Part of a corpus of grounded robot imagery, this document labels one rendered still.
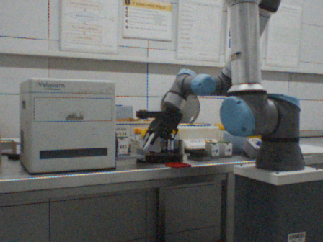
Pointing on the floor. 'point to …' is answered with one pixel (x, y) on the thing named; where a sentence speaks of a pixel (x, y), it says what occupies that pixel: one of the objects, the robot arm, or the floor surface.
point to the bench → (137, 181)
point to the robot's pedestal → (277, 211)
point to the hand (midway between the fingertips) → (142, 152)
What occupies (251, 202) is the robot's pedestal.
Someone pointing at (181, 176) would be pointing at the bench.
